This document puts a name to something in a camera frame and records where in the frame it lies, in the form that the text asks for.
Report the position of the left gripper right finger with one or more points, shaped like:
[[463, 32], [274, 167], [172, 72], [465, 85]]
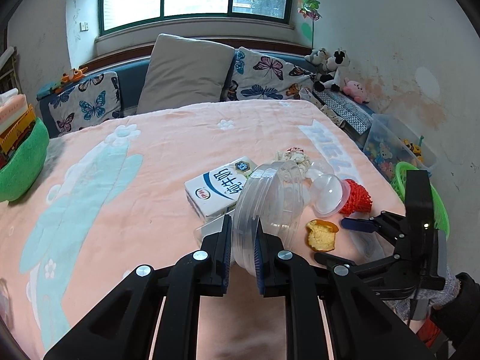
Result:
[[331, 313]]

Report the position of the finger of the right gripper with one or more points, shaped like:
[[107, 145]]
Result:
[[372, 225], [377, 267]]

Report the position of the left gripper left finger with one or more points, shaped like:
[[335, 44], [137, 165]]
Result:
[[154, 313]]

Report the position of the red mesh net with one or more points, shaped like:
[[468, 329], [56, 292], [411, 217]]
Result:
[[359, 199]]

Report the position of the orange peel piece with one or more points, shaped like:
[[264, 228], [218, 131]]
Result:
[[321, 235]]

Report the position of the clear dome lid cup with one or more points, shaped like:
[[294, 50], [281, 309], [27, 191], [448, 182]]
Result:
[[329, 194]]

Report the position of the clear plastic jar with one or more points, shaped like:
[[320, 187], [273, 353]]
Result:
[[273, 196]]

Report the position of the paper tissue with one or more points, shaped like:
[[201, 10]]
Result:
[[296, 155]]

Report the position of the white milk carton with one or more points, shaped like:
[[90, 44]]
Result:
[[216, 192]]

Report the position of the grey gloved right hand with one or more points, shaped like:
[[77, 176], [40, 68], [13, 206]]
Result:
[[419, 304]]

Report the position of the yellow toy truck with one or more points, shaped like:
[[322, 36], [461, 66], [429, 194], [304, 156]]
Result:
[[415, 149]]

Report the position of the clear plastic toy bin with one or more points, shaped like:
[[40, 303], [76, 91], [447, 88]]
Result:
[[384, 146]]

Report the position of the blue patterned cloth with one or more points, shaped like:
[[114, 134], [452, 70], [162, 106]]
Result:
[[347, 109]]

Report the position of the pink plush toy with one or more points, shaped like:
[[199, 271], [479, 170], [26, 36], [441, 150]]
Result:
[[355, 91]]

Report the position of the patterned baby clothes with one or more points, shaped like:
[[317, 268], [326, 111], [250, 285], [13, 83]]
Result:
[[307, 95]]

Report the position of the cow plush toy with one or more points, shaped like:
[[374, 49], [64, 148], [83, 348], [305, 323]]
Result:
[[328, 68]]

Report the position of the green plush bowl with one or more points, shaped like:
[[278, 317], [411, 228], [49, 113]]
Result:
[[18, 175]]

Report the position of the right butterfly cushion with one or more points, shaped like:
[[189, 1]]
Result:
[[258, 76]]

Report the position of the butterfly cushion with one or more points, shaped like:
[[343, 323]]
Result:
[[89, 103], [258, 76]]

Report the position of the left butterfly cushion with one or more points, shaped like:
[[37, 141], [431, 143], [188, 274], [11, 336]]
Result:
[[89, 103]]

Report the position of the colourful pinwheel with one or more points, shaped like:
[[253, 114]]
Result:
[[309, 10]]

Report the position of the tissue box stack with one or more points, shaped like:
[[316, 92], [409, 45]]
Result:
[[17, 122]]

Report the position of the grey pillow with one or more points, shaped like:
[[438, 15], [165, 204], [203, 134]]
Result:
[[183, 72]]

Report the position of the blue sofa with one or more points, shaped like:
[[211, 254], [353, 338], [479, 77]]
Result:
[[132, 76]]

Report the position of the orange toy on sofa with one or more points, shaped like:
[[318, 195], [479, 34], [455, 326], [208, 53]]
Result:
[[75, 75]]

